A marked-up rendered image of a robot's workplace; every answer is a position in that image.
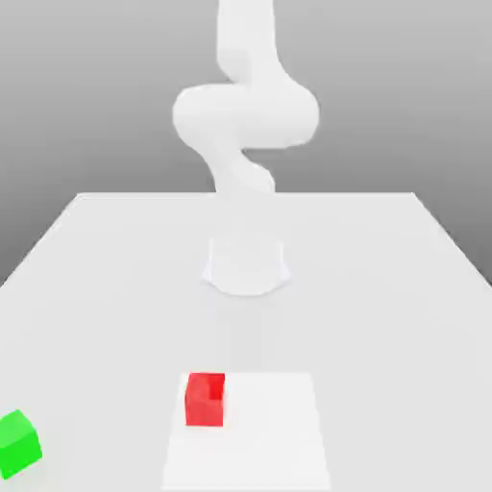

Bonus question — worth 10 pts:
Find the small red cube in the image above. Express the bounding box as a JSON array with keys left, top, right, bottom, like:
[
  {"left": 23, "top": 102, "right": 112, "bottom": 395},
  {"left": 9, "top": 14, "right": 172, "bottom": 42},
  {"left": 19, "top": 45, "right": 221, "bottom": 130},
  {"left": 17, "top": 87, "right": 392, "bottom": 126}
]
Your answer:
[{"left": 184, "top": 371, "right": 227, "bottom": 429}]

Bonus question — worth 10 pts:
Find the small green cube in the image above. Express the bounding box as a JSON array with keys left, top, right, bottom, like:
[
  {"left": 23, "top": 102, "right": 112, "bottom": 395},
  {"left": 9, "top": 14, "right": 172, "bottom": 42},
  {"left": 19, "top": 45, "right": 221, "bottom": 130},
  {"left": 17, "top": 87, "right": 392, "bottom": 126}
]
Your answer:
[{"left": 0, "top": 408, "right": 44, "bottom": 481}]

